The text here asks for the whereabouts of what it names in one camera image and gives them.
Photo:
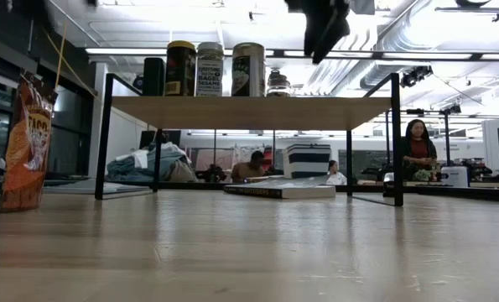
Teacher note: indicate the small black white device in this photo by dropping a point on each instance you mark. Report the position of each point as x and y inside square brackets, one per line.
[387, 184]

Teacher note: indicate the orange taco seasoning packet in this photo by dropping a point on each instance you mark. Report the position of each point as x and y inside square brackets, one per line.
[27, 147]

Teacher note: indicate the brown-lidded round spice can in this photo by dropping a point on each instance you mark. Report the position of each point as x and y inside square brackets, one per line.
[248, 69]

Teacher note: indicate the white appliance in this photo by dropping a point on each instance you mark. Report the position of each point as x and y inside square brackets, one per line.
[454, 176]

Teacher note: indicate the black monitor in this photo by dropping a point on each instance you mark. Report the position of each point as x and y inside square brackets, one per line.
[171, 137]

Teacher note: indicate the ceiling air duct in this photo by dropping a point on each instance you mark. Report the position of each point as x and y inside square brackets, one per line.
[375, 75]

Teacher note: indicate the black paperback book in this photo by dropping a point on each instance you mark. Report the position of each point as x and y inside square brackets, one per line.
[282, 191]

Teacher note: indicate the white-lidded glass seasoning jar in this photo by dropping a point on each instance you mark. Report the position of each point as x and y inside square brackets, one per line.
[209, 71]

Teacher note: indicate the wooden shelf with black legs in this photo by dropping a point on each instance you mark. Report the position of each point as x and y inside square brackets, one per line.
[253, 113]

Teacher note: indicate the round black ceiling camera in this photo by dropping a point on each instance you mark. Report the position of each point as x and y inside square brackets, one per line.
[138, 82]

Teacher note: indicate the black rig frame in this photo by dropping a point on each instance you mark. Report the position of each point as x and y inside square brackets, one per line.
[463, 193]

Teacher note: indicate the black ceiling spotlights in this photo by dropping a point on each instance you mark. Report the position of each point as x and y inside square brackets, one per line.
[414, 76]

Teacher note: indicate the dark green pepper tin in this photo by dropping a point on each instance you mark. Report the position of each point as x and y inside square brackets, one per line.
[153, 77]

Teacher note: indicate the black pole with camera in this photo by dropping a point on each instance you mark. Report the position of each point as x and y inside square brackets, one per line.
[447, 138]

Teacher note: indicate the white navy striped box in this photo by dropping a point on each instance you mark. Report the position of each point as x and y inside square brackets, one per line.
[308, 161]

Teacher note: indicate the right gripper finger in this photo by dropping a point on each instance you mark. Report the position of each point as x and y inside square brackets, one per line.
[316, 33]
[337, 31]

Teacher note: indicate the red bag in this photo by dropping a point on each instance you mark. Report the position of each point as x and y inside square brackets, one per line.
[268, 157]

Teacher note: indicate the person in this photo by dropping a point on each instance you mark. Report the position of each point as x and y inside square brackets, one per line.
[336, 176]
[249, 168]
[419, 147]

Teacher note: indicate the grey ceiling box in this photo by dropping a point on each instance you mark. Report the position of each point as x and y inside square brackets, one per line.
[363, 6]

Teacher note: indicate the black ceiling lamp fixture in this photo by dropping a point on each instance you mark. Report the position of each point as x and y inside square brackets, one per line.
[471, 4]

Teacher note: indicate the pile of grey white laundry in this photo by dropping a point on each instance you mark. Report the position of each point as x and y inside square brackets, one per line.
[140, 165]

